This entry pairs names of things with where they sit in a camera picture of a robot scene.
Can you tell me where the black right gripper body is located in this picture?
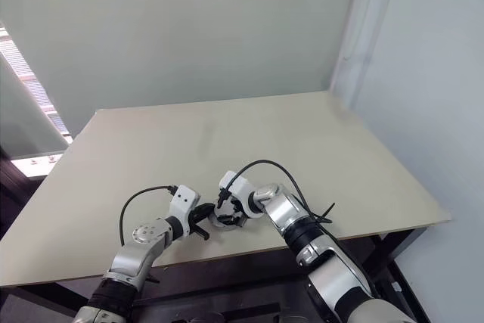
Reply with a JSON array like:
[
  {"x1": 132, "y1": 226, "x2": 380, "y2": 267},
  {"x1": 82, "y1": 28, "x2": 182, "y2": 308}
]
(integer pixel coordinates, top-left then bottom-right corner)
[{"x1": 225, "y1": 199, "x2": 249, "y2": 226}]

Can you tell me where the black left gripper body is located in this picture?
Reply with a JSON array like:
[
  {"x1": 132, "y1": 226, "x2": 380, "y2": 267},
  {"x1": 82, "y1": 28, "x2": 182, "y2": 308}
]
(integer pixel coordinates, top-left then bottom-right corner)
[{"x1": 186, "y1": 205, "x2": 203, "y2": 234}]

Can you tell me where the motor housing with copper windings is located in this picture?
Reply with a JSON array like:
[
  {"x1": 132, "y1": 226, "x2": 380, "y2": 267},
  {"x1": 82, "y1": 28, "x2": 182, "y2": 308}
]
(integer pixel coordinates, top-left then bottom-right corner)
[{"x1": 209, "y1": 210, "x2": 245, "y2": 232}]

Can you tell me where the white window sill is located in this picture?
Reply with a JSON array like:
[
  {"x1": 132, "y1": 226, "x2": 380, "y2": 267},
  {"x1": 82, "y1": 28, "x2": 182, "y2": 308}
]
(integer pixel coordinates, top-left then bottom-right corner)
[{"x1": 10, "y1": 151, "x2": 65, "y2": 179}]

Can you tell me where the dark wooden cabinet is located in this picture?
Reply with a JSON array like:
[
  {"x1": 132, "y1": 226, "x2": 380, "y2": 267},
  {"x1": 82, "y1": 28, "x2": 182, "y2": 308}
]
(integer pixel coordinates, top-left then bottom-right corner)
[{"x1": 0, "y1": 144, "x2": 48, "y2": 243}]

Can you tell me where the white window blind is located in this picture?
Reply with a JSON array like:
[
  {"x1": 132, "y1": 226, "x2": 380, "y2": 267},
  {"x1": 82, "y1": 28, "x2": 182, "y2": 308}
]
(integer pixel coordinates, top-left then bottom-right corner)
[{"x1": 0, "y1": 20, "x2": 73, "y2": 157}]

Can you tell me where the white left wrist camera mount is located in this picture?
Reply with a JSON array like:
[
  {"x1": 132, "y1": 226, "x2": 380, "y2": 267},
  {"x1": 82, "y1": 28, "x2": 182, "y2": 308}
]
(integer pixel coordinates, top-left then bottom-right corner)
[{"x1": 168, "y1": 185, "x2": 201, "y2": 240}]

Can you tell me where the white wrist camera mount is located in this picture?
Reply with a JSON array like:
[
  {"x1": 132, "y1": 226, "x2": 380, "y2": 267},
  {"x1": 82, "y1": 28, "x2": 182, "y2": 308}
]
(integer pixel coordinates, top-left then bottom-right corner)
[
  {"x1": 168, "y1": 185, "x2": 201, "y2": 240},
  {"x1": 218, "y1": 170, "x2": 253, "y2": 207}
]

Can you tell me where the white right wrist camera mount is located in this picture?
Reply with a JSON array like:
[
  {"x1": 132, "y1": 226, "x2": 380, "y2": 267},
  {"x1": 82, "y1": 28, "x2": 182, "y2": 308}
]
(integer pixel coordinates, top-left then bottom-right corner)
[{"x1": 218, "y1": 170, "x2": 253, "y2": 207}]

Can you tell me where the dark table frame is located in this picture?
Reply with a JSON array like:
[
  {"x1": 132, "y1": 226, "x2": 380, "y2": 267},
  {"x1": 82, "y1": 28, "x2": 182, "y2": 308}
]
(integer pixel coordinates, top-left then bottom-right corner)
[{"x1": 0, "y1": 227, "x2": 436, "y2": 323}]

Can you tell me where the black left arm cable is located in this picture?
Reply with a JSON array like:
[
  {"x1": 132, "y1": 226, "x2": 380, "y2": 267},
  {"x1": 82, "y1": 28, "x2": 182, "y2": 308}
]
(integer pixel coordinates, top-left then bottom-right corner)
[{"x1": 119, "y1": 185, "x2": 178, "y2": 245}]

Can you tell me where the black cable tie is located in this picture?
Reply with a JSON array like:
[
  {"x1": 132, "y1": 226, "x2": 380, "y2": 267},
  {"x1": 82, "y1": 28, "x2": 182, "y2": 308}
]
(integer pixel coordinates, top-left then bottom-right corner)
[{"x1": 312, "y1": 203, "x2": 337, "y2": 225}]

